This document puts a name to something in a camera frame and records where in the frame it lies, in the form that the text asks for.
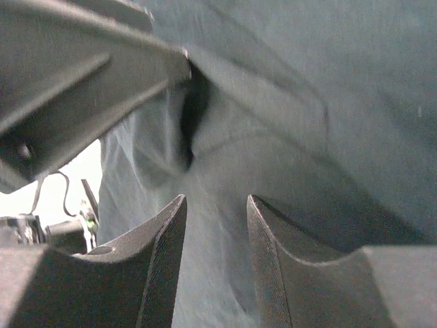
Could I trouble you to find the black t shirt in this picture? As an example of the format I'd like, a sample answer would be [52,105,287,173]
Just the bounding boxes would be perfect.
[98,1,436,327]

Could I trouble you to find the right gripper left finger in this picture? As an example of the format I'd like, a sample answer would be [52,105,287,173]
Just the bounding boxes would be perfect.
[1,195,187,327]

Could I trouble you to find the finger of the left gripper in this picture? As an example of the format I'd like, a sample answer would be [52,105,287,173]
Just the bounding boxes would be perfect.
[1,1,191,193]

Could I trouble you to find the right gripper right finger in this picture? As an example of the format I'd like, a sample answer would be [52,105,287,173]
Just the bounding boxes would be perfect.
[246,195,436,327]

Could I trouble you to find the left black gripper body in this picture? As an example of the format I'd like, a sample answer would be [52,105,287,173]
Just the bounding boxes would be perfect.
[1,170,100,255]

